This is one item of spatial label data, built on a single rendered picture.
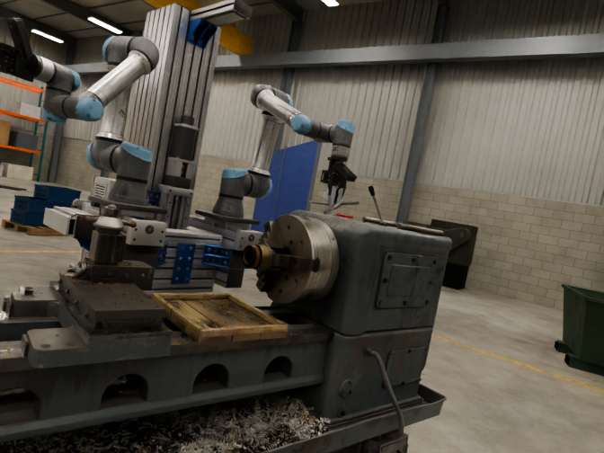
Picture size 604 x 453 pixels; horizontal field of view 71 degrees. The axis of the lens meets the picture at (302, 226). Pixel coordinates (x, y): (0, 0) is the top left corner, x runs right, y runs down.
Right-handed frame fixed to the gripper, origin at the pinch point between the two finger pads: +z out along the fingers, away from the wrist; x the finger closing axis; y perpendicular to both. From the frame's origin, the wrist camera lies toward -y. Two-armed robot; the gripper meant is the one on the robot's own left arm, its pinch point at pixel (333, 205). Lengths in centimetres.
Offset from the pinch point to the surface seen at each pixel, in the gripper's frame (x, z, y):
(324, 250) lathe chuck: 25.9, 15.6, -26.5
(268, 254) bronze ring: 40.8, 20.4, -16.0
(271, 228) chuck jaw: 35.1, 12.4, -7.7
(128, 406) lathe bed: 83, 59, -28
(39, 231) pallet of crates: -3, 125, 659
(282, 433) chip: 39, 71, -37
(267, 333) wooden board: 46, 42, -30
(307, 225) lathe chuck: 29.9, 8.6, -20.3
